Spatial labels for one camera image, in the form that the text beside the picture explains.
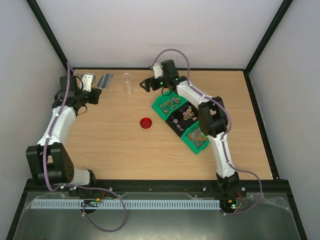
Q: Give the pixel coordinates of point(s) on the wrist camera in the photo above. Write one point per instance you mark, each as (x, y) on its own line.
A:
(87, 80)
(156, 68)

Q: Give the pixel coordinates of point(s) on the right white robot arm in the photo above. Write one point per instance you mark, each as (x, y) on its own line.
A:
(214, 120)

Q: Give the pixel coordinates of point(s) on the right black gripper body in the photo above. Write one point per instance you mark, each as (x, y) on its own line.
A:
(152, 83)

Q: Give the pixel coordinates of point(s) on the red round lid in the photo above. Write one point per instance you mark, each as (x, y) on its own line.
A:
(145, 123)

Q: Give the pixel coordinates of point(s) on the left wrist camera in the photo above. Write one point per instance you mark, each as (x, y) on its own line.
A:
(87, 80)

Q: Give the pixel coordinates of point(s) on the black bin with swirl lollipops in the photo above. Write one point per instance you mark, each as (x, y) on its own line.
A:
(182, 118)

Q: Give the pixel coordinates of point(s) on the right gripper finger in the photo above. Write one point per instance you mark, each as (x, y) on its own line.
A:
(146, 86)
(147, 80)

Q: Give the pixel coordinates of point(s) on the green bin with gummies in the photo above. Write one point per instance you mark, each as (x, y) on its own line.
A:
(195, 139)

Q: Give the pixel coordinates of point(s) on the clear plastic cup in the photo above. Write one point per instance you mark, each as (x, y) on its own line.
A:
(128, 85)

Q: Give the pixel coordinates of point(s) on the black aluminium rail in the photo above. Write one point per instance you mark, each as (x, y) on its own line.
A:
(201, 188)

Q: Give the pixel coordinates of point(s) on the green bin with lollipops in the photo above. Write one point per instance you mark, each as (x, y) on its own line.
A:
(166, 104)

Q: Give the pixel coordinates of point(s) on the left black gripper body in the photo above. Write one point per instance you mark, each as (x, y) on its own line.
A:
(94, 100)

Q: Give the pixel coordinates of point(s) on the metal scoop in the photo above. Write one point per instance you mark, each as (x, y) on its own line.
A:
(104, 81)

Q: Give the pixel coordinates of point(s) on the light blue cable duct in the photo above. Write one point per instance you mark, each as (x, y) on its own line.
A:
(109, 204)

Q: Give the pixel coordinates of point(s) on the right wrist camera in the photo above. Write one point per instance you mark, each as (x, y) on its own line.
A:
(156, 68)

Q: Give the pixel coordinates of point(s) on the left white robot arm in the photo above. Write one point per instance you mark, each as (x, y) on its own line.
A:
(48, 159)

